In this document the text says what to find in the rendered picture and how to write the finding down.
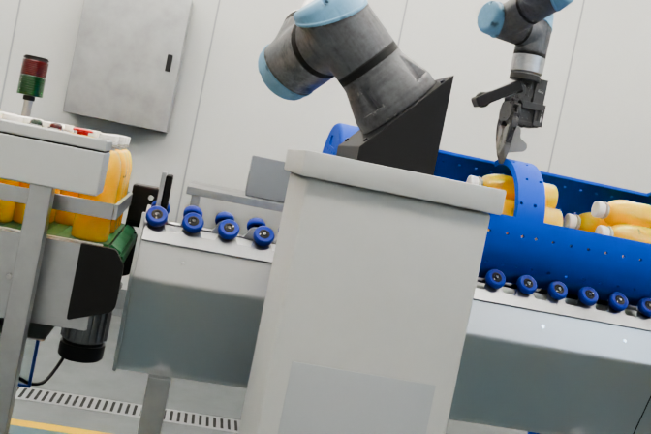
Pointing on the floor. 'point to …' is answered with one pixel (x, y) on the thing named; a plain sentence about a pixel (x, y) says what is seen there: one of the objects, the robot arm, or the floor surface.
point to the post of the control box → (22, 295)
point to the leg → (154, 404)
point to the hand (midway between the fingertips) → (499, 157)
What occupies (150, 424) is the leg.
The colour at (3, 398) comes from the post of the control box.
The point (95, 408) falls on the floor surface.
